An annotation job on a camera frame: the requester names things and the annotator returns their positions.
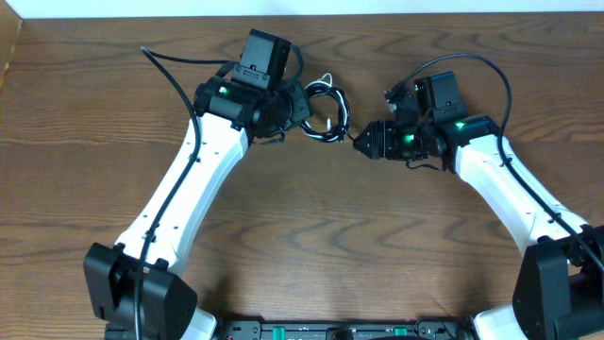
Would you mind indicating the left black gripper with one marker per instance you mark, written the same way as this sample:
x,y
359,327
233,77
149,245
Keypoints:
x,y
299,104

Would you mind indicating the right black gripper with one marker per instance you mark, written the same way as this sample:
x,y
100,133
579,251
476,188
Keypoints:
x,y
382,141

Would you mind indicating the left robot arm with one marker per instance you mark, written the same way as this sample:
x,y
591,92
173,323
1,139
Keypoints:
x,y
136,286

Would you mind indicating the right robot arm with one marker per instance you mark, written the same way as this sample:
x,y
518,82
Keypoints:
x,y
559,290

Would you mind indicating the cardboard box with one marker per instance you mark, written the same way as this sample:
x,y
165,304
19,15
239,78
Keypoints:
x,y
10,31

